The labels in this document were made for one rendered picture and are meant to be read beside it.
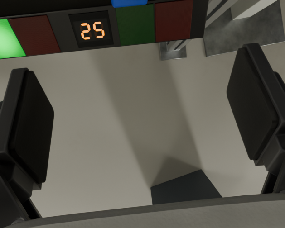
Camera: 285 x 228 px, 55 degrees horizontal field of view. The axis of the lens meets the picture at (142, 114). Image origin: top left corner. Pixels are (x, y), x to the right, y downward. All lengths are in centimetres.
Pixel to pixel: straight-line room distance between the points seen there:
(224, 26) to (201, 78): 17
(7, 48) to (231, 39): 76
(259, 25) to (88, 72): 55
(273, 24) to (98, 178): 74
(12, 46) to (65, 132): 69
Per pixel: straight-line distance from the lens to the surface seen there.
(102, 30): 23
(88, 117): 90
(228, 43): 92
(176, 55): 89
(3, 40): 25
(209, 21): 50
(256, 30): 96
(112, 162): 92
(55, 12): 23
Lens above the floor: 88
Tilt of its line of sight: 84 degrees down
